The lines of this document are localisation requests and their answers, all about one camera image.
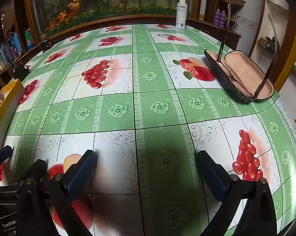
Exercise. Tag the framed flower mural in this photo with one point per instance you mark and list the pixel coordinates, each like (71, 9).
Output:
(101, 0)

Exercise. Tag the purple spray can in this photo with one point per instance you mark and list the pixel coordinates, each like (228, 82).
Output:
(217, 17)
(223, 19)

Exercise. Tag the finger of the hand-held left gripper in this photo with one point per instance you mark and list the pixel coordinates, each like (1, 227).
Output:
(37, 168)
(0, 153)

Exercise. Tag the wooden side cabinet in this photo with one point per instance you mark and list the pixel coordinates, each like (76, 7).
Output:
(231, 38)

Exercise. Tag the patterned black eyeglasses case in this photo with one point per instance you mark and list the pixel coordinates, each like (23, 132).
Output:
(246, 76)

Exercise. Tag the small black device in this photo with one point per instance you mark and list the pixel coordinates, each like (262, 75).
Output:
(45, 45)

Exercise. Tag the dark tool pile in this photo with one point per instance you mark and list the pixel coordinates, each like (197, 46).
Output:
(269, 43)

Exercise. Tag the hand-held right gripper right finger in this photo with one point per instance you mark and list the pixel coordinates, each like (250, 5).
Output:
(212, 174)

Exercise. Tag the brown frame eyeglasses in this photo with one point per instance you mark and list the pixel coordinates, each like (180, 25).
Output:
(265, 78)

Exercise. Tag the green fruit print tablecloth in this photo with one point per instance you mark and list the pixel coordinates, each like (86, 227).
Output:
(148, 108)

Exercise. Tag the clear green label bottle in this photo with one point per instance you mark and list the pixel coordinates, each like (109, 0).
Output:
(29, 39)

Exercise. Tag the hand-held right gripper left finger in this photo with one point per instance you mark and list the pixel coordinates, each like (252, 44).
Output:
(80, 170)

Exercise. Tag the white rolled poster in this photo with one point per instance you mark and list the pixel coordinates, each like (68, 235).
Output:
(204, 5)

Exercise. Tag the blue bottle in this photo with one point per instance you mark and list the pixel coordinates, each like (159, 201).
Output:
(16, 43)

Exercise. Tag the yellow rimmed white tray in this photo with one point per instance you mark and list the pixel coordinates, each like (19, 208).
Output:
(7, 108)

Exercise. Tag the white spray bottle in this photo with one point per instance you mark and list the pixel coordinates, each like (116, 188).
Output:
(181, 14)

